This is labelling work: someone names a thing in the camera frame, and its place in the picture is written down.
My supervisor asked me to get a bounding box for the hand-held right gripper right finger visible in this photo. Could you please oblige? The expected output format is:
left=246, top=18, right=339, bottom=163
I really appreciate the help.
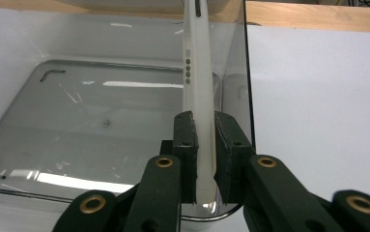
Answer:
left=213, top=111, right=345, bottom=232

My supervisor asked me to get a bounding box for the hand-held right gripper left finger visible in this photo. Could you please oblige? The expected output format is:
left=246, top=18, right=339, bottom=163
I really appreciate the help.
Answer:
left=123, top=110, right=200, bottom=232

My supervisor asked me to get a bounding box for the iridescent pink blue phone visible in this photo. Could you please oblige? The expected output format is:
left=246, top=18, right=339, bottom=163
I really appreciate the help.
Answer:
left=182, top=0, right=221, bottom=215

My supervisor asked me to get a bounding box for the transparent grey plastic box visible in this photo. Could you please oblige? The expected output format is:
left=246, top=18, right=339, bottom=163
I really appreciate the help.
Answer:
left=0, top=0, right=257, bottom=224

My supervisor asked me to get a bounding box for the wooden table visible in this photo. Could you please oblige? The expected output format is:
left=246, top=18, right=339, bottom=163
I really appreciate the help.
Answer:
left=0, top=0, right=370, bottom=35

